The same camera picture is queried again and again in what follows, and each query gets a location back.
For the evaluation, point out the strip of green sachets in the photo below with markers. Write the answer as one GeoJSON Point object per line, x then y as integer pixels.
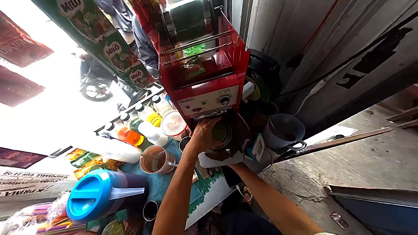
{"type": "Point", "coordinates": [94, 32]}

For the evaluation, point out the white plastic bottle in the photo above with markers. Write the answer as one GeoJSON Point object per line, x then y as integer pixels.
{"type": "Point", "coordinates": [153, 133]}

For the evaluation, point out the bundle of colourful straws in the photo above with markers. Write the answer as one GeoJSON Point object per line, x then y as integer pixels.
{"type": "Point", "coordinates": [45, 217]}

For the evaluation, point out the small metal cup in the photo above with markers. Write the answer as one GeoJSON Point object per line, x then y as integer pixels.
{"type": "Point", "coordinates": [184, 143]}

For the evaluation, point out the black round fan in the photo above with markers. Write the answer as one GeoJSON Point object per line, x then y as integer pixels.
{"type": "Point", "coordinates": [266, 75]}

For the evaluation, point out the person's left thumb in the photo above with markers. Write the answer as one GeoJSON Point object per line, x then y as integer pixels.
{"type": "Point", "coordinates": [217, 144]}

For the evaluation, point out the stack of white plastic cups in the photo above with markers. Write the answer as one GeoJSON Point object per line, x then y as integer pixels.
{"type": "Point", "coordinates": [120, 150]}

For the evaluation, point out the blue panel with dark frame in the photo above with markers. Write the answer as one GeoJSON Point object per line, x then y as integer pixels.
{"type": "Point", "coordinates": [378, 209]}

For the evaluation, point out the scissors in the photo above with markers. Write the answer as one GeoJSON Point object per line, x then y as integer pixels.
{"type": "Point", "coordinates": [214, 171]}

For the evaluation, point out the cup with green contents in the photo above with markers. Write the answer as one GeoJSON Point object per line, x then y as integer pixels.
{"type": "Point", "coordinates": [220, 134]}

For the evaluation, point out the pile of yellow green packets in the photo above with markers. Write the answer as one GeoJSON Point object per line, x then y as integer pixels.
{"type": "Point", "coordinates": [93, 162]}

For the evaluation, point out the person's right forearm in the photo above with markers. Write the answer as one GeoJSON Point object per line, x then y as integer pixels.
{"type": "Point", "coordinates": [274, 205]}

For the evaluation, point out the dark red hanging sachet pack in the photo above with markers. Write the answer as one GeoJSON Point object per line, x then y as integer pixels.
{"type": "Point", "coordinates": [19, 158]}

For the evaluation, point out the bottle with dark green contents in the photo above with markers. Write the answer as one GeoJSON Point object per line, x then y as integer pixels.
{"type": "Point", "coordinates": [132, 122]}

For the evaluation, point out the bottle with orange liquid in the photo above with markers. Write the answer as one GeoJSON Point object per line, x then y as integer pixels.
{"type": "Point", "coordinates": [129, 135]}

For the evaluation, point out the brown plastic mug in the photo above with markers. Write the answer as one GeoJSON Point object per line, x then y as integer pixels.
{"type": "Point", "coordinates": [154, 160]}

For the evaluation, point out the person's left fingers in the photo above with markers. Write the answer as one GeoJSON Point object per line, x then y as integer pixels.
{"type": "Point", "coordinates": [210, 122]}

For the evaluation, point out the motorcycle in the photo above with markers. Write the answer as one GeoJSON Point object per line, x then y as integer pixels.
{"type": "Point", "coordinates": [94, 88]}

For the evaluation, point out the green blue table cover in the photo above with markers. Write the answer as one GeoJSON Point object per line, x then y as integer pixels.
{"type": "Point", "coordinates": [204, 202]}

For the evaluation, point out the person's legs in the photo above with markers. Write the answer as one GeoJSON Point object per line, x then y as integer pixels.
{"type": "Point", "coordinates": [246, 223]}

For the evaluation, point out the small teal white box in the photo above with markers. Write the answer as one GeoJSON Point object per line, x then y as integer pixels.
{"type": "Point", "coordinates": [256, 148]}

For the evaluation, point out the purple pitcher with blue lid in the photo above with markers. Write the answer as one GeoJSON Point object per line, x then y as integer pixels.
{"type": "Point", "coordinates": [94, 195]}

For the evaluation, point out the red cup sealing machine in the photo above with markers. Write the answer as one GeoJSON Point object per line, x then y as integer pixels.
{"type": "Point", "coordinates": [209, 86]}

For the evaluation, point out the person's left hand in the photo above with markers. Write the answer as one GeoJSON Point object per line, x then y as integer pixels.
{"type": "Point", "coordinates": [203, 135]}

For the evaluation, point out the printed sleeve of cups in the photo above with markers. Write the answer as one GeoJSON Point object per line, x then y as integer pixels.
{"type": "Point", "coordinates": [29, 187]}

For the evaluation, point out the clear bottle with black cap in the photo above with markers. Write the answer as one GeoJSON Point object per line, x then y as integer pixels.
{"type": "Point", "coordinates": [160, 105]}

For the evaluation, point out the long wooden strip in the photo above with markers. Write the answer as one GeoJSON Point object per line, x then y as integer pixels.
{"type": "Point", "coordinates": [349, 139]}

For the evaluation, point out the black smartphone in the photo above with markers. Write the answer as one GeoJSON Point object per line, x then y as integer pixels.
{"type": "Point", "coordinates": [231, 176]}

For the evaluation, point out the small wrapper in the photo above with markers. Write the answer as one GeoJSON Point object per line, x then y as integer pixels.
{"type": "Point", "coordinates": [339, 220]}

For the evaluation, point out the container with pink ribbed lid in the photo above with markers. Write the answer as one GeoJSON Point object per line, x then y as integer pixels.
{"type": "Point", "coordinates": [174, 124]}

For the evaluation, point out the large grey metal pot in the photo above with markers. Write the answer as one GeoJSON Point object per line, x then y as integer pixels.
{"type": "Point", "coordinates": [282, 132]}

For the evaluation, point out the dark metal cup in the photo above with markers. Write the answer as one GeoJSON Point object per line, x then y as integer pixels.
{"type": "Point", "coordinates": [150, 210]}

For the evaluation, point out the bottle with yellow liquid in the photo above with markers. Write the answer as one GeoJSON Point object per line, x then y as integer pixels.
{"type": "Point", "coordinates": [151, 116]}

